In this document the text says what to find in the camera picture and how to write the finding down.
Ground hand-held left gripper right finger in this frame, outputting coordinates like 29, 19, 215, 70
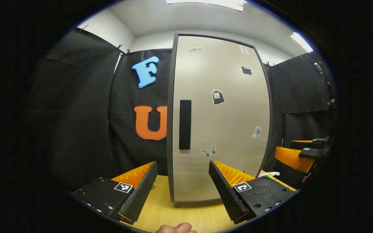
209, 160, 299, 224

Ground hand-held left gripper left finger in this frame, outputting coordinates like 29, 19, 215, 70
73, 161, 158, 225

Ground black cabinet door handle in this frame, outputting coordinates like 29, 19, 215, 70
179, 100, 192, 150

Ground pink and green toy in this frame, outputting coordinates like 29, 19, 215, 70
258, 172, 280, 180

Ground ceiling light panel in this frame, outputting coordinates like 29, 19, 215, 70
291, 32, 314, 53
166, 0, 246, 12

